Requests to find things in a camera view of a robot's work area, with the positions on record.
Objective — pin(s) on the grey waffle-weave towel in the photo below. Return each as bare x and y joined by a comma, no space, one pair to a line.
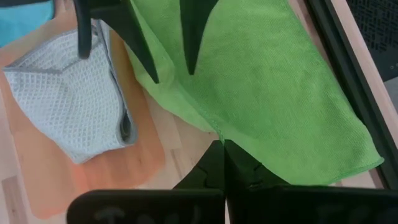
68,102

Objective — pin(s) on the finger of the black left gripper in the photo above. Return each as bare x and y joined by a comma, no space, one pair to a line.
196,25
124,21

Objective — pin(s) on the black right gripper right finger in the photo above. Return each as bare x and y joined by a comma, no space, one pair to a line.
280,207

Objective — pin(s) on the orange translucent plastic basket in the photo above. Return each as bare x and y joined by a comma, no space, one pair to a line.
102,180

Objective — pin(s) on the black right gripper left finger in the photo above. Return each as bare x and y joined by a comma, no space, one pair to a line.
174,207

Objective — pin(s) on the green microfiber towel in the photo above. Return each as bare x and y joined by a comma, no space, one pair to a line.
264,93

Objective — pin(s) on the teal microfiber towel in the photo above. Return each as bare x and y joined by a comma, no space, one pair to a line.
21,21

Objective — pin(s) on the black keyboard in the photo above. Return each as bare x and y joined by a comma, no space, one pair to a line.
376,31

